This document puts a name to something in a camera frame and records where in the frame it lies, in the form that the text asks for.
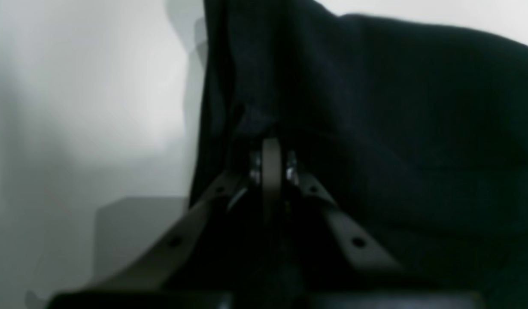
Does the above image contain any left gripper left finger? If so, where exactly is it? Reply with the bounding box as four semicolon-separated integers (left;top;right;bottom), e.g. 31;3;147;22
88;138;273;292

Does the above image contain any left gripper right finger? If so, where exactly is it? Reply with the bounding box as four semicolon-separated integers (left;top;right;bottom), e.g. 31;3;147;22
272;139;402;273

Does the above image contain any black T-shirt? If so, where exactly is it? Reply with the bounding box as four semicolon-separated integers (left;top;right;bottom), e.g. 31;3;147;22
190;0;528;309

